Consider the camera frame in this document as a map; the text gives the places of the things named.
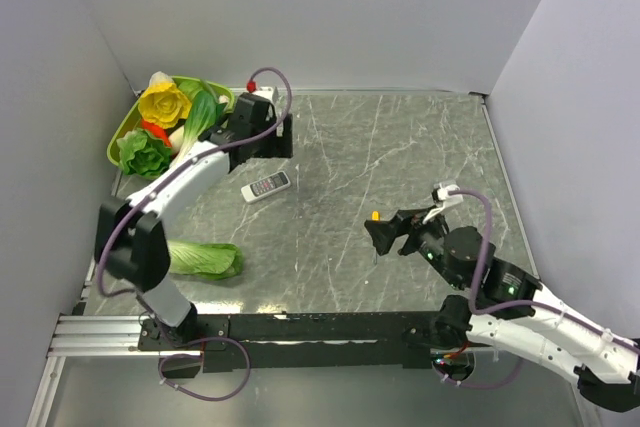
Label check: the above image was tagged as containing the toy bok choy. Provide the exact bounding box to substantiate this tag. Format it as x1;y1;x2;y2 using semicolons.
170;90;217;167

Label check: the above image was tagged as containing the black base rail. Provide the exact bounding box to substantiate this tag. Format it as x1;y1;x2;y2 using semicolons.
138;306;471;373

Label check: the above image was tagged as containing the white remote control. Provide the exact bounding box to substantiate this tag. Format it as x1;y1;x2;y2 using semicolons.
241;171;292;204

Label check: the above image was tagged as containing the green plastic basket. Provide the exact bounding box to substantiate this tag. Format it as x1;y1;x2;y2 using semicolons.
107;71;233;180

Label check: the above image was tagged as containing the aluminium frame rail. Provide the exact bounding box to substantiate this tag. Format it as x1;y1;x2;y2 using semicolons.
47;316;142;357

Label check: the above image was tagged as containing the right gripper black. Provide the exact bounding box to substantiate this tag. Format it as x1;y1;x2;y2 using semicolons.
362;203;464;289

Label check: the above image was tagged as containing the yellow handled screwdriver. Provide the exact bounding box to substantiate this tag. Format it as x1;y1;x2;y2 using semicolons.
371;211;380;266

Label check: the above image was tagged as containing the red toy pepper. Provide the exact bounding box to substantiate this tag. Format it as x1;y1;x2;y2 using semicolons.
140;119;172;148

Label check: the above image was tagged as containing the yellow toy cabbage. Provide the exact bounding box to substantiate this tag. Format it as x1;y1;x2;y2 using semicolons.
138;82;192;129

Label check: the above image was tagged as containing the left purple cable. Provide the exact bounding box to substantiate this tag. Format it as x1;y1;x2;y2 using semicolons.
94;66;294;298

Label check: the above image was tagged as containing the loose green cabbage leaf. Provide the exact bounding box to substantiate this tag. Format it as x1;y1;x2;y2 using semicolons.
168;240;244;280

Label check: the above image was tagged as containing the green toy lettuce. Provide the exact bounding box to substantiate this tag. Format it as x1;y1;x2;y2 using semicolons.
116;128;171;180

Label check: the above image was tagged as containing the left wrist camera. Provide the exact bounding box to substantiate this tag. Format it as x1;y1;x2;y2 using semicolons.
246;80;279;105

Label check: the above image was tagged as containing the white toy vegetable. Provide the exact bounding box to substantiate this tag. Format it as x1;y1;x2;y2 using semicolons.
148;71;174;88

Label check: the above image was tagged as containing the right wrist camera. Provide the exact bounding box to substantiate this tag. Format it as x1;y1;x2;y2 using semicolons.
432;181;463;210

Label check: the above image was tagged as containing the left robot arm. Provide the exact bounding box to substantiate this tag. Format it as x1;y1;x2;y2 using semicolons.
94;87;293;349

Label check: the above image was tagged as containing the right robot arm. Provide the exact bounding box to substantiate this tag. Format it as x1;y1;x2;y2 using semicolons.
364;208;639;413

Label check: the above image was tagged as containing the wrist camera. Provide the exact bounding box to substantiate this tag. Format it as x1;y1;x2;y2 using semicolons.
432;181;463;210
246;80;279;105

